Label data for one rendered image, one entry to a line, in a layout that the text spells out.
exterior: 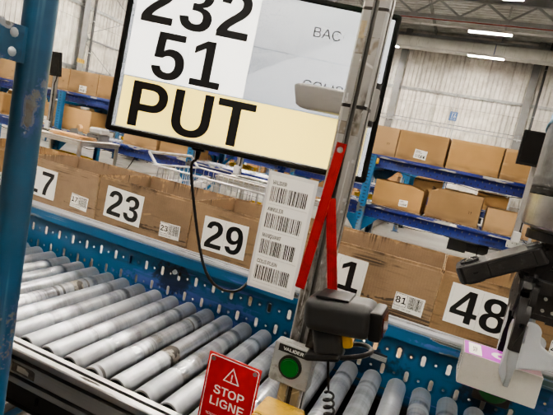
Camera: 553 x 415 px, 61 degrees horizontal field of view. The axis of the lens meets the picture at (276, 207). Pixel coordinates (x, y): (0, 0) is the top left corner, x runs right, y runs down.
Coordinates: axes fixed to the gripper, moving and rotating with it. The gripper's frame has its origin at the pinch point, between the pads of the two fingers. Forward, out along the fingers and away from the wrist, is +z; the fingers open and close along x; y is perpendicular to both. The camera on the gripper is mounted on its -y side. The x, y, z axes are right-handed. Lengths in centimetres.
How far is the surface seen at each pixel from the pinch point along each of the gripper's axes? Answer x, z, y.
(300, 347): -2.7, 6.4, -27.8
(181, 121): 1, -24, -59
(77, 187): 59, 6, -137
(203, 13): 2, -44, -60
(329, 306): -6.5, -2.7, -24.1
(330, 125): 10.4, -29.1, -34.8
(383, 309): -3.6, -3.9, -17.0
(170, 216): 59, 7, -96
